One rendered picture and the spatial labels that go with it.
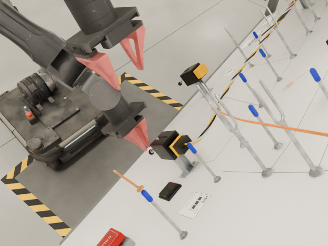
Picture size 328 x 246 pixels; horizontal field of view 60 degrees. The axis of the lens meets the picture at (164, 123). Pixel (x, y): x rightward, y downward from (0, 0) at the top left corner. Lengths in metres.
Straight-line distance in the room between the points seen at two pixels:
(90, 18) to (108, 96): 0.16
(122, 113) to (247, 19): 2.46
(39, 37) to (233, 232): 0.44
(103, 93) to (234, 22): 2.45
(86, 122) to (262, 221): 1.48
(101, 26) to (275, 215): 0.33
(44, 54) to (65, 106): 1.30
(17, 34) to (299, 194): 0.49
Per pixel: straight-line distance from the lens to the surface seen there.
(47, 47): 0.57
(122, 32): 0.43
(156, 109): 2.07
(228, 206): 0.44
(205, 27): 2.79
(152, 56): 2.46
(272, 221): 0.38
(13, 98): 2.06
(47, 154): 1.72
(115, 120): 0.61
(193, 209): 0.49
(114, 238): 0.53
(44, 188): 1.90
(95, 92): 0.52
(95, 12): 0.41
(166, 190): 0.57
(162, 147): 0.53
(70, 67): 0.58
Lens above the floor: 1.63
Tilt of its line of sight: 55 degrees down
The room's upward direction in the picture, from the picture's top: straight up
